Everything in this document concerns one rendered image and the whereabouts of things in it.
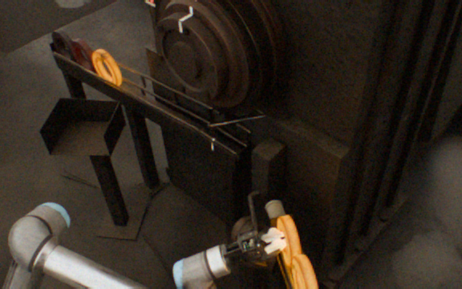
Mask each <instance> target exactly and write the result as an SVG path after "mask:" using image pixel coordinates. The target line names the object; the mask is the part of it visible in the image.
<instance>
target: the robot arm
mask: <svg viewBox="0 0 462 289"><path fill-rule="evenodd" d="M69 225H70V218H69V215H68V214H67V211H66V210H65V209H64V208H63V207H61V206H59V205H57V204H55V203H46V204H43V205H40V206H38V207H36V208H35V210H33V211H31V212H30V213H29V214H28V215H26V216H25V217H24V218H20V219H19V220H17V221H16V223H15V224H14V225H13V227H12V229H11V230H10V232H9V236H8V245H9V249H10V252H11V254H12V255H13V261H12V263H11V265H10V267H9V270H8V273H7V275H6V280H5V282H4V284H3V287H2V289H39V288H40V286H41V283H42V281H43V279H44V277H45V274H48V275H50V276H52V277H55V278H57V279H58V280H59V281H61V282H63V283H66V284H68V285H70V286H72V287H74V288H77V289H150V288H148V287H146V286H144V285H141V284H139V283H136V282H134V281H132V279H129V278H127V277H125V276H123V275H121V274H118V273H116V272H114V271H112V270H110V268H107V267H104V266H102V265H100V264H98V263H95V262H93V261H91V260H90V259H88V258H86V257H84V256H82V255H81V254H78V253H75V252H73V251H71V250H68V249H67V248H64V247H63V246H61V245H59V240H60V238H61V236H62V234H63V233H66V232H67V229H68V228H69ZM248 230H250V231H251V232H249V233H247V234H243V233H244V232H246V231H248ZM248 230H245V231H242V232H240V233H237V236H238V239H237V242H235V243H232V244H229V245H227V246H226V245H225V244H222V245H218V246H215V247H214V248H212V249H210V250H206V251H203V252H200V253H199V254H195V255H192V256H190V257H187V258H185V259H183V260H181V261H179V262H177V263H176V264H174V265H173V270H172V272H173V278H174V282H176V286H177V287H178V289H217V288H216V286H215V283H214V282H213V280H214V279H215V278H218V277H221V276H223V275H227V274H229V273H231V269H232V268H234V267H235V264H234V262H237V264H241V265H245V266H247V267H254V268H257V269H260V271H261V269H264V268H265V267H267V264H266V262H267V261H270V260H271V259H273V257H275V256H276V255H277V254H279V253H280V252H281V250H283V249H284V248H285V246H286V245H287V244H286V240H285V238H284V234H283V232H280V231H279V230H277V229H276V228H272V229H269V232H268V233H260V234H258V233H257V231H256V230H255V229H254V228H250V229H248ZM282 239H283V240H282ZM264 242H265V243H266V244H268V246H266V247H265V249H264V248H262V246H264V244H265V243H264Z"/></svg>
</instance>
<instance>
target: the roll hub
mask: <svg viewBox="0 0 462 289"><path fill-rule="evenodd" d="M188 15H189V14H187V13H181V12H176V13H175V14H172V15H170V16H168V17H167V18H165V19H162V20H160V21H159V23H158V25H161V26H163V27H164V31H163V32H160V31H159V30H158V28H157V27H158V25H157V27H156V33H155V41H156V50H157V53H158V54H161V55H162V56H163V59H164V60H163V61H162V62H161V64H162V66H163V67H164V69H165V70H166V72H167V74H168V76H169V77H170V78H171V81H172V82H173V83H174V84H175V85H176V86H177V87H180V86H183V87H184V89H186V92H184V93H185V94H186V95H188V96H190V97H191V98H193V99H195V100H200V101H209V100H211V99H213V98H214V97H215V96H217V95H220V94H221V93H222V92H223V91H224V90H225V88H226V86H227V83H228V78H229V73H228V65H227V62H226V58H225V54H224V52H223V50H222V48H221V45H220V43H219V42H218V41H217V39H216V38H215V36H214V35H213V32H212V31H211V30H210V29H209V28H208V27H207V26H206V25H205V24H204V23H203V22H202V21H201V20H200V19H198V18H195V17H194V16H191V17H189V18H187V19H185V20H183V21H180V19H182V18H183V17H186V16H188ZM179 21H180V22H181V28H182V30H183V28H184V27H187V28H188V29H189V31H190V33H189V36H186V35H184V33H183V31H182V32H180V27H179ZM209 63H211V64H212V65H213V67H214V70H213V71H212V72H211V71H209V69H207V67H206V66H207V64H209ZM205 92H207V93H209V94H210V96H211V97H210V98H209V99H208V100H207V99H206V98H204V95H203V94H204V93H205Z"/></svg>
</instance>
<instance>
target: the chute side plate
mask: <svg viewBox="0 0 462 289"><path fill-rule="evenodd" d="M52 55H53V56H54V58H55V62H56V63H57V66H58V68H59V69H60V66H62V67H63V69H66V70H67V74H69V75H72V76H73V77H75V78H77V79H79V81H81V82H83V83H85V84H87V85H89V86H91V87H93V88H94V89H96V90H99V92H101V93H103V94H104V95H106V96H109V97H111V98H112V99H114V100H118V101H120V103H121V104H122V105H124V103H123V101H125V103H126V104H128V105H131V106H132V110H133V111H135V112H137V114H139V115H141V116H143V117H145V118H147V119H149V120H150V121H153V122H155V123H156V124H157V125H159V126H160V127H161V128H165V129H167V130H168V131H170V132H172V133H175V134H176V135H177V136H178V137H180V138H181V139H183V140H186V141H187V142H189V143H191V144H193V145H195V146H197V147H198V148H199V149H201V150H203V151H204V152H205V153H207V154H209V155H210V156H212V157H214V159H215V160H217V161H219V162H220V163H221V157H222V159H223V160H225V161H227V162H228V163H230V164H231V165H232V166H233V171H234V172H236V156H234V155H233V154H232V153H229V152H227V151H226V150H225V149H223V148H222V147H221V146H220V145H218V144H216V143H214V142H213V141H211V140H210V139H209V138H206V137H204V135H202V134H201V133H199V132H198V131H195V130H193V129H191V128H190V127H188V126H186V125H184V124H182V123H181V122H180V121H178V120H175V119H173V118H171V117H169V116H167V115H165V114H163V112H160V111H158V110H157V109H155V108H152V107H150V106H148V105H147V104H145V103H143V101H140V100H138V99H137V98H135V97H133V96H130V95H128V94H127V93H125V92H122V90H120V89H118V88H116V87H114V86H112V85H110V84H109V83H105V82H104V81H102V80H101V79H100V78H98V77H95V76H94V75H92V74H90V73H88V72H86V71H84V70H82V69H80V67H77V66H75V65H73V64H72V63H69V62H67V61H66V60H63V59H61V58H59V56H57V55H55V54H52ZM59 65H60V66H59ZM60 70H61V69H60ZM212 143H213V150H212Z"/></svg>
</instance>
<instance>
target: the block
mask: <svg viewBox="0 0 462 289"><path fill-rule="evenodd" d="M285 150H286V146H285V145H284V144H283V143H281V142H279V141H278V140H275V139H273V138H272V137H268V138H267V139H265V140H264V141H262V142H261V143H260V144H259V145H258V146H257V147H256V148H255V149H254V150H253V193H254V191H256V190H259V193H260V196H258V197H259V198H260V199H261V200H263V201H265V202H269V201H270V200H271V199H272V198H273V197H275V196H276V195H278V194H279V193H280V191H281V190H282V188H283V177H284V164H285Z"/></svg>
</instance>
